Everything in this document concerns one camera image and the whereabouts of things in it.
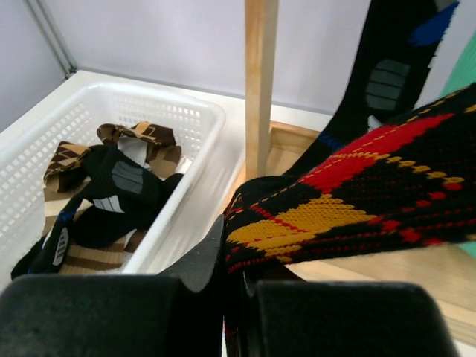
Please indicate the brown argyle sock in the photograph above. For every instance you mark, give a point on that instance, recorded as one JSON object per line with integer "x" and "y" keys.
{"x": 148, "y": 145}

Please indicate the left mint green sock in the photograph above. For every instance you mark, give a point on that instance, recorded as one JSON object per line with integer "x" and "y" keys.
{"x": 464, "y": 71}

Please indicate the brown striped sock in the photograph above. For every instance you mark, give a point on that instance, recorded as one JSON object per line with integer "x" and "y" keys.
{"x": 113, "y": 196}

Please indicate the white plastic basket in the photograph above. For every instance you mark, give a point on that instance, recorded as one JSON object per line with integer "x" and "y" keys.
{"x": 25, "y": 214}

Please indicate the black sport sock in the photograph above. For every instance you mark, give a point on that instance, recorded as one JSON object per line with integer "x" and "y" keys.
{"x": 397, "y": 44}
{"x": 104, "y": 219}

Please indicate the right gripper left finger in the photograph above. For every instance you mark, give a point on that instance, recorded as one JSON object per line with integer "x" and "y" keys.
{"x": 177, "y": 312}

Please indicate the red yellow argyle sock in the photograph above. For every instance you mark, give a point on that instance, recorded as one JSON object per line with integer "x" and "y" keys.
{"x": 408, "y": 184}

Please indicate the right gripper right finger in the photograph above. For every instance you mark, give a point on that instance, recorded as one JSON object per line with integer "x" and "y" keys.
{"x": 284, "y": 315}

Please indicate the wooden rack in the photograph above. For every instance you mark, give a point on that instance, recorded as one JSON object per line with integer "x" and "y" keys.
{"x": 384, "y": 175}

